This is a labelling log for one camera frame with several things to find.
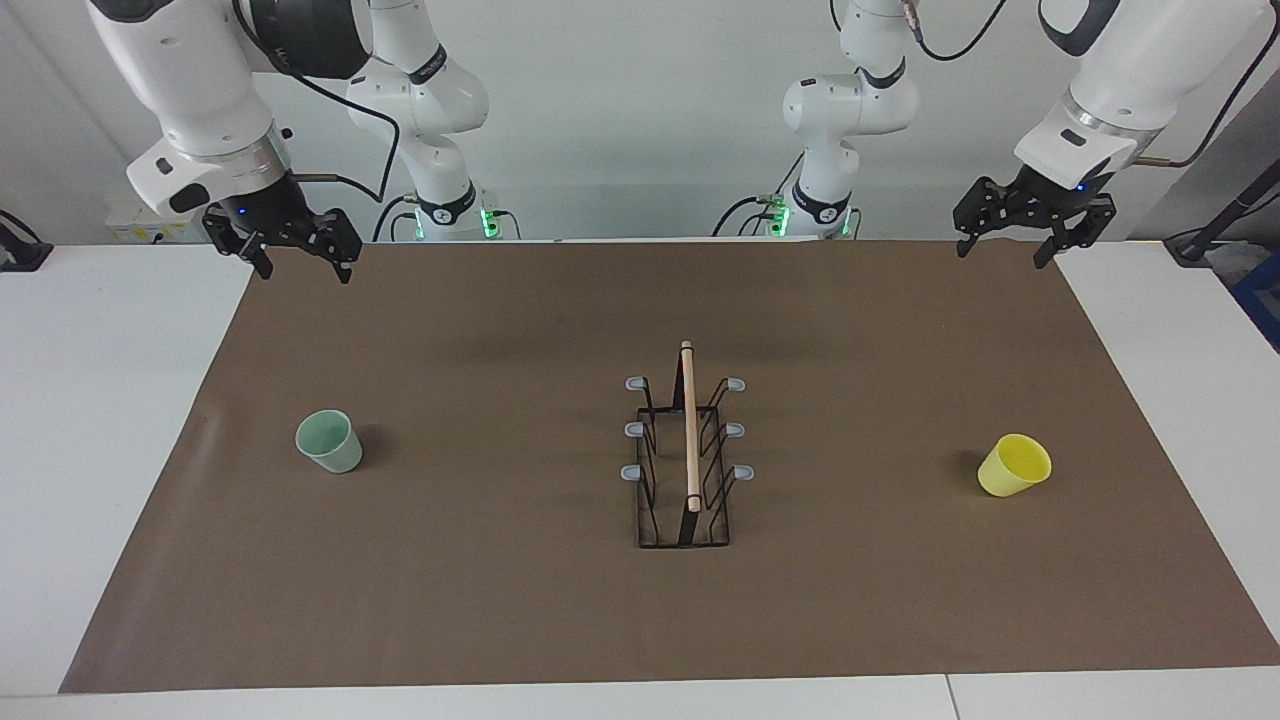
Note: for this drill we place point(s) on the white socket box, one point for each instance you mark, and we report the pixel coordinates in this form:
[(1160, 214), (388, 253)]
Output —
[(130, 230)]

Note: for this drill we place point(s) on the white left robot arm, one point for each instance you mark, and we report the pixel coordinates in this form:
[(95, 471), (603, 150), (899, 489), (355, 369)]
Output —
[(1130, 70)]

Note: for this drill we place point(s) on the green plastic cup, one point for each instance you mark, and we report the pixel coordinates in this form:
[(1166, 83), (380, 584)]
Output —
[(335, 450)]

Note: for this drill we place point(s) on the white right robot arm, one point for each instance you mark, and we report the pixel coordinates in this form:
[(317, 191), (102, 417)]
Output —
[(190, 70)]

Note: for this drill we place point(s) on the black table clamp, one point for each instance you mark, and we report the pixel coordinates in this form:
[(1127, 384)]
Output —
[(22, 255)]

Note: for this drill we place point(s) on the yellow plastic cup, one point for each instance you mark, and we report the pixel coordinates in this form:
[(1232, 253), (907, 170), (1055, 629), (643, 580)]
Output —
[(1005, 475)]

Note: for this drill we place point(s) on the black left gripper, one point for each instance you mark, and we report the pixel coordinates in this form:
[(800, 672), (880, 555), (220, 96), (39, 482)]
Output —
[(1055, 195)]

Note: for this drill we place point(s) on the brown table mat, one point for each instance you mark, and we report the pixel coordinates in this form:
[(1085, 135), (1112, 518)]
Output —
[(480, 580)]

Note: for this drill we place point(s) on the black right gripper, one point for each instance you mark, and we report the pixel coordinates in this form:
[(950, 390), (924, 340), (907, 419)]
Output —
[(275, 212)]

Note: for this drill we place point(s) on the blue box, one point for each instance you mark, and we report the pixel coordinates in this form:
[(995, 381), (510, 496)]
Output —
[(1262, 295)]

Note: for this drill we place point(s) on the black camera stand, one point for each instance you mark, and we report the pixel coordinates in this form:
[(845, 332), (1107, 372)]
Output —
[(1195, 245)]

